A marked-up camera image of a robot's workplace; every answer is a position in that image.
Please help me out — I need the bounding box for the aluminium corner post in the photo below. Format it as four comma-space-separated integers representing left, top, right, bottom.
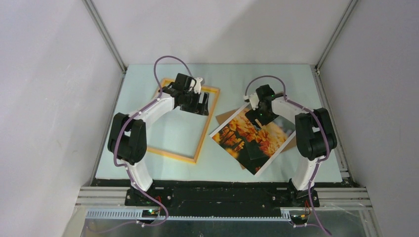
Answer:
314, 0, 360, 75
82, 0, 127, 74

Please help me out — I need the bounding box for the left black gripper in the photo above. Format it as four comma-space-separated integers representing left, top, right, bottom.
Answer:
180, 89, 209, 116

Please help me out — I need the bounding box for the yellow wooden picture frame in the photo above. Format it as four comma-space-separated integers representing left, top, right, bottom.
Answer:
147, 85, 220, 164

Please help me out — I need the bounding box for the orange flower photo print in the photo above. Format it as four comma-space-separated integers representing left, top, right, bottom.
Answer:
209, 103, 297, 178

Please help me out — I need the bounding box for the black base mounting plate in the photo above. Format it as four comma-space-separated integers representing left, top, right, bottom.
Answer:
77, 180, 371, 220

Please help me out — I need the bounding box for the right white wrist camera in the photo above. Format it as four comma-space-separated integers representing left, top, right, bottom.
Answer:
243, 92, 259, 110

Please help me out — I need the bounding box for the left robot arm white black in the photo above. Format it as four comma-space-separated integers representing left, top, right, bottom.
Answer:
107, 84, 210, 206

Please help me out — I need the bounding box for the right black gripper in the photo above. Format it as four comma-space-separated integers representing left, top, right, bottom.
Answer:
245, 103, 279, 132

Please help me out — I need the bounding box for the left aluminium corner post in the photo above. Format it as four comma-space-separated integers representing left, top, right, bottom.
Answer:
82, 0, 127, 74

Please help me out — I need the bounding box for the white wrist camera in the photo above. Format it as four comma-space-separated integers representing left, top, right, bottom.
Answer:
189, 78, 205, 94
243, 92, 259, 110

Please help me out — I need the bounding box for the aluminium extrusion rail front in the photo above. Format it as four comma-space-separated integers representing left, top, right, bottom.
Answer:
76, 187, 372, 221

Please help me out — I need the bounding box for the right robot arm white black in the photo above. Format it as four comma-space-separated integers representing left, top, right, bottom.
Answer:
244, 84, 337, 206

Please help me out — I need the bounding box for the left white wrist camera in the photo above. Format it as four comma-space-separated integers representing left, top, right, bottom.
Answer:
189, 78, 205, 94

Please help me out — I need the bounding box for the right aluminium corner post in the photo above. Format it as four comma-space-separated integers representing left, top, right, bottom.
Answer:
314, 0, 360, 75

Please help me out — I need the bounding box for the brown cardboard backing board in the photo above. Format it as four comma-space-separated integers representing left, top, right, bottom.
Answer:
215, 108, 297, 170

